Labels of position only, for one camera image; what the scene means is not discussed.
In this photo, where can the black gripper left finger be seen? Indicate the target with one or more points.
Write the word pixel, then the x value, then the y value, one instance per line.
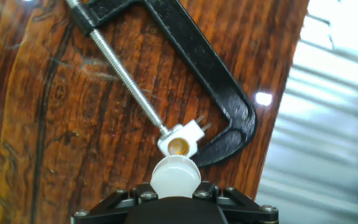
pixel 113 207

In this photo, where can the brown wooden board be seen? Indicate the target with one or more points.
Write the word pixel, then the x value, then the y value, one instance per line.
pixel 73 124

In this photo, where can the white lamp socket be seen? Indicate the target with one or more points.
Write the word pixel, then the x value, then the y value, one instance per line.
pixel 191 133

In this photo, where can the black metal C-clamp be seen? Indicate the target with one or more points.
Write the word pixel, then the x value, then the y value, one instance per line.
pixel 210 71

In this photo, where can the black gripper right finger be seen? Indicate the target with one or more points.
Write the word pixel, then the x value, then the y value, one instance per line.
pixel 238 207

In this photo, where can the small white cap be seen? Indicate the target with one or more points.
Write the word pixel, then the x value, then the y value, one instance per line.
pixel 176 177

